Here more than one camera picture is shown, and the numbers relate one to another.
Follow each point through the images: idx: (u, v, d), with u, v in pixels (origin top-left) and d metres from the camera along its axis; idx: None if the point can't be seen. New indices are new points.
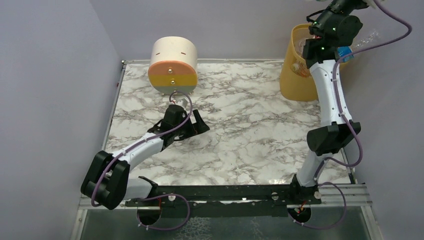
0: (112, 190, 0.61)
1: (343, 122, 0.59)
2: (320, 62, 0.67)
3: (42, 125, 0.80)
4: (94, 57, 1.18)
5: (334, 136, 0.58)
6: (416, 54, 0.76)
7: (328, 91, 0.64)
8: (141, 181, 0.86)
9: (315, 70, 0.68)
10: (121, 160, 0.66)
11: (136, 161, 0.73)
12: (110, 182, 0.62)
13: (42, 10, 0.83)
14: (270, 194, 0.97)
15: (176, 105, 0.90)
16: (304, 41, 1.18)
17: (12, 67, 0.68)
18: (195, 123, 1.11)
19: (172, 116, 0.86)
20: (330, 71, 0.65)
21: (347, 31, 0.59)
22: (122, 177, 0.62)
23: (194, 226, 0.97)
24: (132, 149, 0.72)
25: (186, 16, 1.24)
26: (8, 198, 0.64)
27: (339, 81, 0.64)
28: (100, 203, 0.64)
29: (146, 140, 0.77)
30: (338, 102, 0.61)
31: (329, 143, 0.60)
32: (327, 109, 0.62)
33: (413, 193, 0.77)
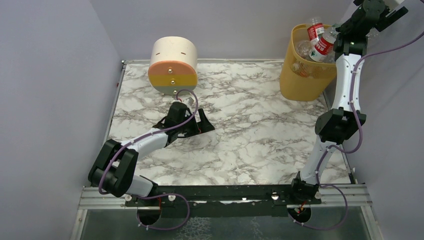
0: (120, 177, 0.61)
1: (350, 109, 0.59)
2: (346, 54, 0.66)
3: (42, 125, 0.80)
4: (94, 57, 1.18)
5: (338, 120, 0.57)
6: (416, 52, 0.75)
7: (343, 81, 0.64)
8: (142, 178, 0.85)
9: (340, 62, 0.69)
10: (130, 149, 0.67)
11: (142, 152, 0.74)
12: (118, 169, 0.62)
13: (43, 10, 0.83)
14: (270, 193, 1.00)
15: (178, 102, 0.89)
16: (303, 42, 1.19)
17: (12, 68, 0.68)
18: (200, 122, 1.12)
19: (176, 112, 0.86)
20: (352, 64, 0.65)
21: (373, 8, 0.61)
22: (130, 165, 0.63)
23: (194, 226, 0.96)
24: (139, 140, 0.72)
25: (186, 16, 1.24)
26: (8, 198, 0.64)
27: (359, 75, 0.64)
28: (107, 191, 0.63)
29: (152, 134, 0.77)
30: (351, 91, 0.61)
31: (334, 126, 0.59)
32: (338, 97, 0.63)
33: (414, 192, 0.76)
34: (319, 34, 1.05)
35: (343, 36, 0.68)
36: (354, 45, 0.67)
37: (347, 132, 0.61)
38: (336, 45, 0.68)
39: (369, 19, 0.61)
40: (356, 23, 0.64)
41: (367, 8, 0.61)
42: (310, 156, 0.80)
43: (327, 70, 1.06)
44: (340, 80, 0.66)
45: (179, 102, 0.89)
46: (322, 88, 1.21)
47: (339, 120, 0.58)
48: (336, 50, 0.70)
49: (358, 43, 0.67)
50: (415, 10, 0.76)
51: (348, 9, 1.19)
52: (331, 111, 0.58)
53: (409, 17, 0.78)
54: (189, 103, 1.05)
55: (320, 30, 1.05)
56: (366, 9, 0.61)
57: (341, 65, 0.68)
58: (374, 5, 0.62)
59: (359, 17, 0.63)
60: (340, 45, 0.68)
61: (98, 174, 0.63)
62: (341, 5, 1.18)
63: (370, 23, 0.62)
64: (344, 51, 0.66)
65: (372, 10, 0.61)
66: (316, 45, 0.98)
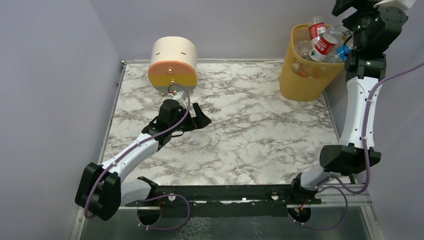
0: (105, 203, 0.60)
1: (361, 146, 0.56)
2: (360, 77, 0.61)
3: (42, 125, 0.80)
4: (94, 57, 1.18)
5: (346, 156, 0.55)
6: (416, 52, 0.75)
7: (357, 110, 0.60)
8: (140, 183, 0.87)
9: (352, 85, 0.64)
10: (112, 173, 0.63)
11: (128, 169, 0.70)
12: (101, 194, 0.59)
13: (43, 11, 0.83)
14: (270, 193, 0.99)
15: (169, 101, 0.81)
16: (303, 42, 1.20)
17: (12, 68, 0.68)
18: (196, 118, 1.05)
19: (167, 113, 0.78)
20: (368, 90, 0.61)
21: (393, 19, 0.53)
22: (113, 189, 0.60)
23: (194, 226, 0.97)
24: (124, 158, 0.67)
25: (186, 16, 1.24)
26: (9, 198, 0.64)
27: (374, 103, 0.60)
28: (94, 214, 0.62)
29: (139, 144, 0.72)
30: (364, 125, 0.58)
31: (340, 162, 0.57)
32: (349, 129, 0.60)
33: (414, 192, 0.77)
34: (320, 33, 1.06)
35: (357, 52, 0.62)
36: (370, 65, 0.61)
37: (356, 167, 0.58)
38: (349, 64, 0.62)
39: (388, 33, 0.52)
40: (372, 38, 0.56)
41: (388, 19, 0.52)
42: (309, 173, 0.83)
43: (327, 70, 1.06)
44: (353, 106, 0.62)
45: (170, 102, 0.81)
46: (322, 88, 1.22)
47: (349, 156, 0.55)
48: (349, 69, 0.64)
49: (374, 62, 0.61)
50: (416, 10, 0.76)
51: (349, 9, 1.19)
52: (340, 147, 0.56)
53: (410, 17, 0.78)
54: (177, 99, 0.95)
55: (321, 30, 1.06)
56: (386, 19, 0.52)
57: (354, 87, 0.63)
58: (394, 15, 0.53)
59: (376, 30, 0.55)
60: (353, 63, 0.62)
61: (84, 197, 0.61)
62: None
63: (389, 39, 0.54)
64: (358, 73, 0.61)
65: (392, 21, 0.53)
66: (316, 45, 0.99)
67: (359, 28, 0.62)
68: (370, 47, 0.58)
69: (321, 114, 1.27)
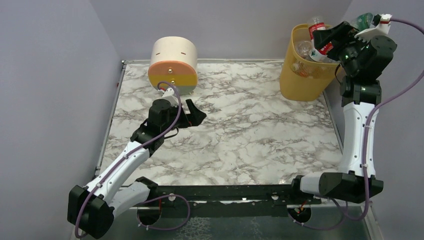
0: (95, 223, 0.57)
1: (362, 174, 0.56)
2: (356, 103, 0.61)
3: (42, 125, 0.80)
4: (94, 57, 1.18)
5: (346, 186, 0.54)
6: (416, 52, 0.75)
7: (355, 138, 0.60)
8: (138, 187, 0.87)
9: (349, 110, 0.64)
10: (99, 195, 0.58)
11: (118, 186, 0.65)
12: (92, 213, 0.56)
13: (44, 11, 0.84)
14: (270, 194, 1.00)
15: (159, 103, 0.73)
16: (303, 42, 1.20)
17: (12, 68, 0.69)
18: (190, 114, 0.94)
19: (157, 116, 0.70)
20: (364, 115, 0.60)
21: (383, 46, 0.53)
22: (103, 208, 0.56)
23: (194, 226, 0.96)
24: (110, 176, 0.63)
25: (186, 16, 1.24)
26: (10, 198, 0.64)
27: (372, 128, 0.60)
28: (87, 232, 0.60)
29: (126, 157, 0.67)
30: (364, 152, 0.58)
31: (340, 192, 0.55)
32: (349, 156, 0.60)
33: (414, 192, 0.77)
34: None
35: (351, 79, 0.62)
36: (366, 90, 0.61)
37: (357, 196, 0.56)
38: (344, 90, 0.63)
39: (381, 60, 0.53)
40: (365, 65, 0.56)
41: (377, 47, 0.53)
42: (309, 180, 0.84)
43: (327, 70, 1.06)
44: (351, 132, 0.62)
45: (160, 103, 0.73)
46: (322, 88, 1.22)
47: (350, 184, 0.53)
48: (345, 95, 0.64)
49: (368, 88, 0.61)
50: (416, 10, 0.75)
51: (349, 9, 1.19)
52: (340, 175, 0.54)
53: (410, 17, 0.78)
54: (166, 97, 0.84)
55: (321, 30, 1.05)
56: (377, 46, 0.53)
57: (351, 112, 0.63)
58: (383, 43, 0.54)
59: (367, 56, 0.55)
60: (349, 89, 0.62)
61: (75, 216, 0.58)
62: (341, 5, 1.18)
63: (382, 64, 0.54)
64: (354, 99, 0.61)
65: (383, 48, 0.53)
66: None
67: (348, 57, 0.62)
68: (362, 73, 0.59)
69: (321, 114, 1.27)
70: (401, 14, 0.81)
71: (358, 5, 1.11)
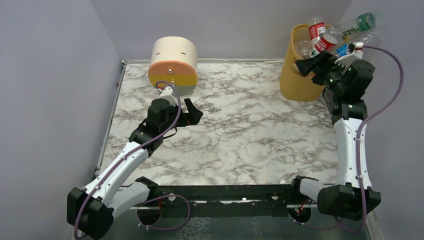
0: (94, 226, 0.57)
1: (358, 185, 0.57)
2: (345, 118, 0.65)
3: (42, 125, 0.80)
4: (94, 57, 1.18)
5: (345, 198, 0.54)
6: (416, 52, 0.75)
7: (348, 151, 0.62)
8: (138, 187, 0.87)
9: (339, 126, 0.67)
10: (97, 198, 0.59)
11: (117, 187, 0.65)
12: (91, 214, 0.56)
13: (44, 11, 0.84)
14: (270, 194, 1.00)
15: (158, 102, 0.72)
16: (303, 42, 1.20)
17: (12, 68, 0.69)
18: (188, 114, 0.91)
19: (156, 116, 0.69)
20: (354, 129, 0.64)
21: (364, 67, 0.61)
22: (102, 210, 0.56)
23: (194, 226, 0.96)
24: (108, 178, 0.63)
25: (186, 16, 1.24)
26: (10, 198, 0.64)
27: (363, 141, 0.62)
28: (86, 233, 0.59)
29: (124, 158, 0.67)
30: (357, 163, 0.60)
31: (339, 205, 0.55)
32: (344, 168, 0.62)
33: (414, 192, 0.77)
34: (320, 33, 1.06)
35: (338, 98, 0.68)
36: (352, 108, 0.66)
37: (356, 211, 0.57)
38: (333, 108, 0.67)
39: (363, 79, 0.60)
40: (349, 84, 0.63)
41: (359, 68, 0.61)
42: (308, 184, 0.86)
43: None
44: (344, 147, 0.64)
45: (160, 103, 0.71)
46: (322, 88, 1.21)
47: (348, 198, 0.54)
48: (334, 112, 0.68)
49: (355, 106, 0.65)
50: (415, 10, 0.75)
51: (349, 9, 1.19)
52: (337, 188, 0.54)
53: (410, 17, 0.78)
54: (165, 96, 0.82)
55: (321, 30, 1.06)
56: (358, 67, 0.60)
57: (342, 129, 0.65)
58: (363, 66, 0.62)
59: (351, 77, 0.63)
60: (337, 107, 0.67)
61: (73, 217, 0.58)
62: (341, 5, 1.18)
63: (364, 82, 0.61)
64: (343, 115, 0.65)
65: (364, 69, 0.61)
66: (316, 45, 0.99)
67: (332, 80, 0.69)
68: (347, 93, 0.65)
69: (321, 114, 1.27)
70: (402, 14, 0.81)
71: (358, 5, 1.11)
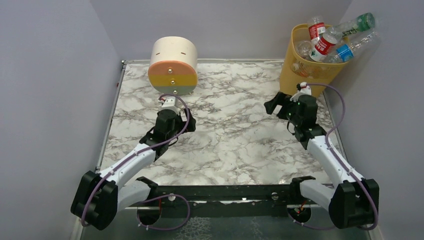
0: (101, 212, 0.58)
1: (353, 179, 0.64)
2: (312, 138, 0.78)
3: (41, 125, 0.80)
4: (94, 57, 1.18)
5: (350, 196, 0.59)
6: (416, 52, 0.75)
7: (329, 158, 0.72)
8: (139, 185, 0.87)
9: (312, 146, 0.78)
10: (110, 181, 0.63)
11: (126, 177, 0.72)
12: (101, 199, 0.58)
13: (43, 11, 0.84)
14: (270, 194, 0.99)
15: (165, 112, 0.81)
16: (304, 42, 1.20)
17: (12, 68, 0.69)
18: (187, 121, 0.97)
19: (164, 124, 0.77)
20: (323, 143, 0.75)
21: (308, 99, 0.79)
22: (110, 197, 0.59)
23: (194, 226, 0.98)
24: (121, 167, 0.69)
25: (186, 16, 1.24)
26: (10, 198, 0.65)
27: (334, 146, 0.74)
28: (90, 223, 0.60)
29: (136, 154, 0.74)
30: (342, 164, 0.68)
31: (349, 206, 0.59)
32: (334, 171, 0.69)
33: (413, 192, 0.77)
34: (320, 33, 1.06)
35: (300, 127, 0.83)
36: (313, 131, 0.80)
37: (366, 212, 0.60)
38: (300, 137, 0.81)
39: (311, 107, 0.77)
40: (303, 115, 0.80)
41: (305, 101, 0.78)
42: (309, 185, 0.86)
43: (327, 70, 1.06)
44: (324, 159, 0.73)
45: (167, 113, 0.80)
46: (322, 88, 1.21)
47: (352, 194, 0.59)
48: (302, 140, 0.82)
49: (315, 130, 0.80)
50: (415, 10, 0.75)
51: (349, 9, 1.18)
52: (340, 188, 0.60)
53: (410, 17, 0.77)
54: (166, 107, 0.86)
55: (321, 30, 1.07)
56: (303, 101, 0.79)
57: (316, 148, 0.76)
58: (308, 98, 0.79)
59: (302, 109, 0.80)
60: (302, 135, 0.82)
61: (81, 205, 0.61)
62: (341, 5, 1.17)
63: (313, 110, 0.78)
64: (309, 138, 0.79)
65: (308, 100, 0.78)
66: (316, 45, 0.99)
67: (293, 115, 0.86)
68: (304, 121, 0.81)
69: (321, 114, 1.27)
70: (402, 13, 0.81)
71: (357, 5, 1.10)
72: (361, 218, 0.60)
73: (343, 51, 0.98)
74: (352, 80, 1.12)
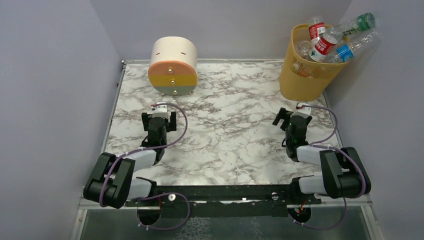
0: (119, 186, 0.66)
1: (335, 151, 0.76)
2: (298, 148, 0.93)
3: (41, 124, 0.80)
4: (94, 57, 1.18)
5: (333, 160, 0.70)
6: (417, 51, 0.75)
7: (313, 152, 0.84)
8: (140, 181, 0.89)
9: (301, 154, 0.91)
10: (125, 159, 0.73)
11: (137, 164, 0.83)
12: (120, 173, 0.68)
13: (42, 11, 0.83)
14: (270, 194, 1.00)
15: (155, 121, 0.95)
16: (304, 42, 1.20)
17: (11, 68, 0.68)
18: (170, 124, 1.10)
19: (155, 132, 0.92)
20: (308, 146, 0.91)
21: (298, 121, 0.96)
22: (128, 172, 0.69)
23: (194, 226, 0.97)
24: (134, 152, 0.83)
25: (186, 16, 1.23)
26: (9, 198, 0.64)
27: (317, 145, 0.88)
28: (107, 202, 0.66)
29: (143, 149, 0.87)
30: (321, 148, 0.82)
31: (336, 170, 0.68)
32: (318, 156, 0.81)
33: (414, 192, 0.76)
34: (320, 33, 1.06)
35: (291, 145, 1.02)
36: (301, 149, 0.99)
37: (356, 177, 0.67)
38: (289, 153, 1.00)
39: (300, 129, 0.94)
40: (293, 135, 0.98)
41: (296, 122, 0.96)
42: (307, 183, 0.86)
43: (327, 70, 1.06)
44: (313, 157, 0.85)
45: (156, 122, 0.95)
46: (322, 88, 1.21)
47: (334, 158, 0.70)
48: (292, 156, 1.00)
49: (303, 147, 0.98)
50: (416, 9, 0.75)
51: (349, 9, 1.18)
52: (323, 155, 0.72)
53: (411, 16, 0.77)
54: (157, 113, 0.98)
55: (321, 30, 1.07)
56: (294, 123, 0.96)
57: (305, 151, 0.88)
58: (298, 120, 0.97)
59: (293, 129, 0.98)
60: (292, 152, 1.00)
61: (97, 187, 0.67)
62: (341, 5, 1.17)
63: (303, 131, 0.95)
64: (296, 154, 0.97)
65: (299, 122, 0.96)
66: (316, 45, 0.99)
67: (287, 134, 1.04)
68: (295, 139, 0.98)
69: (321, 114, 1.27)
70: (403, 13, 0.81)
71: (357, 5, 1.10)
72: (353, 183, 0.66)
73: (343, 51, 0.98)
74: (353, 80, 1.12)
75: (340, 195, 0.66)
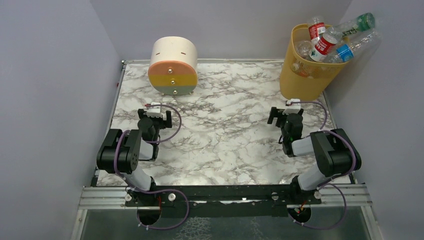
0: (132, 148, 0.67)
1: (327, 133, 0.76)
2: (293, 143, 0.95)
3: (41, 125, 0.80)
4: (94, 57, 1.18)
5: (323, 138, 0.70)
6: (417, 52, 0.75)
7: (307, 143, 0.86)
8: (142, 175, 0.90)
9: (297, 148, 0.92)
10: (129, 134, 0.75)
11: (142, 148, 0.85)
12: (131, 139, 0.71)
13: (42, 12, 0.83)
14: (270, 194, 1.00)
15: (143, 122, 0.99)
16: (303, 41, 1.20)
17: (11, 69, 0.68)
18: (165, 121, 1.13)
19: (145, 134, 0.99)
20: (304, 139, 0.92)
21: (295, 119, 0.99)
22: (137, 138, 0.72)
23: (194, 226, 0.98)
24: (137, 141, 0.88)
25: (186, 16, 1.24)
26: (9, 199, 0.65)
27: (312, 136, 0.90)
28: (121, 166, 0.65)
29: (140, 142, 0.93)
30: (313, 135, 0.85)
31: (327, 148, 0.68)
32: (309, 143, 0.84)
33: (414, 193, 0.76)
34: (320, 33, 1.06)
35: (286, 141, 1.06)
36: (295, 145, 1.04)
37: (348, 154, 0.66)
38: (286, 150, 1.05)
39: (296, 128, 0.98)
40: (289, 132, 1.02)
41: (293, 120, 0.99)
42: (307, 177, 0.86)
43: (327, 70, 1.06)
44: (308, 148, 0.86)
45: (144, 123, 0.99)
46: (322, 88, 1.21)
47: (324, 137, 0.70)
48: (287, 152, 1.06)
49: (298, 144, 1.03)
50: (417, 9, 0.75)
51: (349, 9, 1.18)
52: (314, 135, 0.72)
53: (411, 16, 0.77)
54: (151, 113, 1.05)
55: (321, 30, 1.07)
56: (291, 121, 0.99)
57: (300, 142, 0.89)
58: (295, 119, 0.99)
59: (289, 127, 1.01)
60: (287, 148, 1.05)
61: (107, 155, 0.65)
62: (341, 4, 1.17)
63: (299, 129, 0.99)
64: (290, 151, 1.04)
65: (296, 120, 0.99)
66: (316, 45, 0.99)
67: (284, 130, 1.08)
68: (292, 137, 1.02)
69: (321, 114, 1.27)
70: (404, 13, 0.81)
71: (357, 5, 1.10)
72: (344, 160, 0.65)
73: (343, 51, 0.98)
74: (352, 80, 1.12)
75: (333, 172, 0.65)
